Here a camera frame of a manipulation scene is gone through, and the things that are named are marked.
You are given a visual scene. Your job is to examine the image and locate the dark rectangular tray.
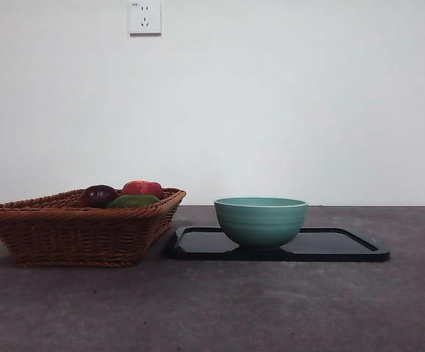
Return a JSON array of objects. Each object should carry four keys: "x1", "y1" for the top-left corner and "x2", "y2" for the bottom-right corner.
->
[{"x1": 164, "y1": 226, "x2": 391, "y2": 263}]

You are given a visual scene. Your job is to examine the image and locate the dark purple fruit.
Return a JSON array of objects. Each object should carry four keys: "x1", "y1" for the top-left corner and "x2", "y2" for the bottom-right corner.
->
[{"x1": 79, "y1": 184, "x2": 119, "y2": 209}]

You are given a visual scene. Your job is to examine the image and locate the teal ribbed bowl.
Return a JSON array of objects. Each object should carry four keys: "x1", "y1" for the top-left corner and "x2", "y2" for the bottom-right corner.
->
[{"x1": 213, "y1": 197, "x2": 309, "y2": 252}]

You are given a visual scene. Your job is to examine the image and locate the red fruit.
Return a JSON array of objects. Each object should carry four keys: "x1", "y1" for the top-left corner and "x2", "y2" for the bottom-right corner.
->
[{"x1": 121, "y1": 180, "x2": 164, "y2": 201}]

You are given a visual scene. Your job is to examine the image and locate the white wall socket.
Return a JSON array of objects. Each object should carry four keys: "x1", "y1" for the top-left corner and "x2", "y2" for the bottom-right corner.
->
[{"x1": 129, "y1": 0, "x2": 162, "y2": 37}]

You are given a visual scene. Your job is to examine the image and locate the brown wicker basket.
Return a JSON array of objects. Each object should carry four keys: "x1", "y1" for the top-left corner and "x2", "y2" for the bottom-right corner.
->
[{"x1": 0, "y1": 188, "x2": 188, "y2": 268}]

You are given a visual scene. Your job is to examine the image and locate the green fruit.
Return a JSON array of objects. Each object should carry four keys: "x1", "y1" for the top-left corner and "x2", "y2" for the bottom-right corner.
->
[{"x1": 105, "y1": 194, "x2": 161, "y2": 210}]

